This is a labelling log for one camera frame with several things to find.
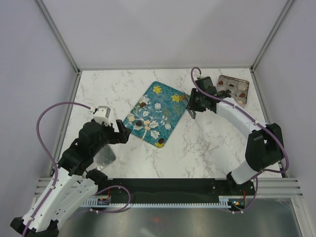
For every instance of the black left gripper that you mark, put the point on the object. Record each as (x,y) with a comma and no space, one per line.
(117,137)

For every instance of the metal tongs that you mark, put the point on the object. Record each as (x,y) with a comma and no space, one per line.
(186,100)

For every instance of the pink chocolate tin box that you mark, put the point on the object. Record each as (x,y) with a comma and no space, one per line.
(233,91)

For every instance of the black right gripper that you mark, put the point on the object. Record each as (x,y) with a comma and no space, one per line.
(192,105)

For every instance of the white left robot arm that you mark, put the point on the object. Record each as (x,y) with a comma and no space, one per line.
(72,183)

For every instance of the white cable duct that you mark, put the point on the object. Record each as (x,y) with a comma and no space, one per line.
(222,202)

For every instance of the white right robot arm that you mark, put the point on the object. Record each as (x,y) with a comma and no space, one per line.
(264,141)

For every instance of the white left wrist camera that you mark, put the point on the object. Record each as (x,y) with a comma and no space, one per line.
(101,115)

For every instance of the metal tin lid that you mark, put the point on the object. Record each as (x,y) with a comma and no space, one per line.
(104,158)

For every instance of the teal floral tray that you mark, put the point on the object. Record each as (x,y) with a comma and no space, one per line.
(164,109)

